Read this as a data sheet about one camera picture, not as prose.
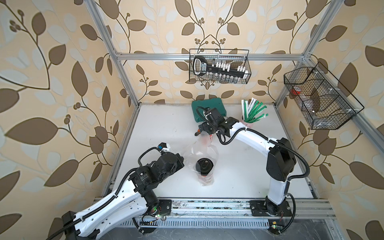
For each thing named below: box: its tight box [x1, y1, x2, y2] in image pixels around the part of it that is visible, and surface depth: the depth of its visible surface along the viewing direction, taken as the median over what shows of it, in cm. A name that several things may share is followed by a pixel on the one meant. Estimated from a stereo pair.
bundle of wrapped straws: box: [241, 97, 269, 124], surface depth 98 cm
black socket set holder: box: [193, 56, 251, 79], surface depth 86 cm
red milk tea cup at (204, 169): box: [195, 157, 215, 186], surface depth 72 cm
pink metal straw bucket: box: [241, 115, 253, 128], surface depth 98 cm
